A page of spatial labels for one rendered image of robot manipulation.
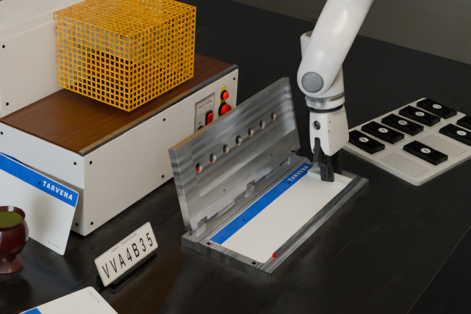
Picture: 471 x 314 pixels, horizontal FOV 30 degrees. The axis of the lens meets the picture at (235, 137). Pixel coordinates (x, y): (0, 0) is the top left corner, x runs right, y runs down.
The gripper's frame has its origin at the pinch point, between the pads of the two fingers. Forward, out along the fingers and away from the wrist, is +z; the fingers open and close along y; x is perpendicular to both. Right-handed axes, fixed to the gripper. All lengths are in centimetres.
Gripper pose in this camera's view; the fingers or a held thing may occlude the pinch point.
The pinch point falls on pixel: (331, 169)
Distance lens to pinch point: 198.3
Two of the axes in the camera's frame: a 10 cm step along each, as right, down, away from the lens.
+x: -8.3, -1.1, 5.4
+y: 5.4, -3.6, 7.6
